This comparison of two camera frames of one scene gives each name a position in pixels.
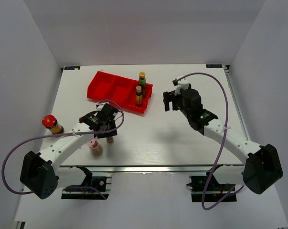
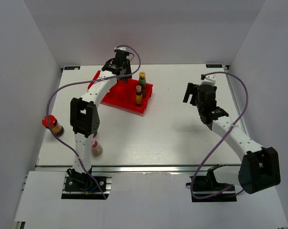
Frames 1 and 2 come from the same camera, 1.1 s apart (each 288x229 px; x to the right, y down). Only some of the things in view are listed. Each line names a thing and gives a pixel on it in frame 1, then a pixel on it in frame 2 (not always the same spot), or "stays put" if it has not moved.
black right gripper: x=169 y=97 to x=192 y=89
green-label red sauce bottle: x=142 y=82 stays put
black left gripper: x=112 y=132 to x=127 y=67
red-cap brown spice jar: x=51 y=123 stays put
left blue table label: x=72 y=67 stays put
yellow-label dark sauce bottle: x=139 y=96 stays put
